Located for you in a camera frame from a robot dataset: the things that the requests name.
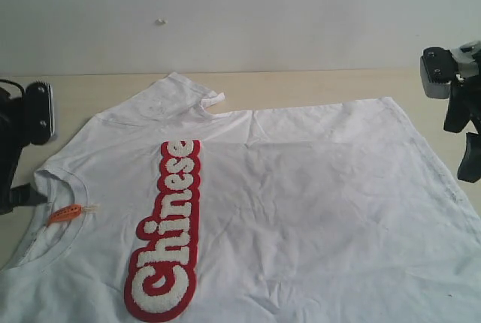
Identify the orange clothing tag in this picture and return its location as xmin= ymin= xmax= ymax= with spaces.
xmin=46 ymin=204 xmax=98 ymax=227

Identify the white t-shirt with red lettering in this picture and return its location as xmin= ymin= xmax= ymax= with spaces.
xmin=1 ymin=74 xmax=480 ymax=322

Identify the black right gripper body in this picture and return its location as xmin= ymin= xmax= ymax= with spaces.
xmin=443 ymin=75 xmax=480 ymax=134

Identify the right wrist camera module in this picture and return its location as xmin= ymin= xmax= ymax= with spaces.
xmin=420 ymin=41 xmax=480 ymax=99

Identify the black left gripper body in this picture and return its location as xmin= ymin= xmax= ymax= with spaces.
xmin=1 ymin=79 xmax=28 ymax=215

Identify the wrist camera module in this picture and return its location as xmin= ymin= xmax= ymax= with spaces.
xmin=23 ymin=81 xmax=56 ymax=146
xmin=420 ymin=41 xmax=480 ymax=99

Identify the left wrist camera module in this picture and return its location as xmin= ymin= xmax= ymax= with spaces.
xmin=23 ymin=81 xmax=56 ymax=146

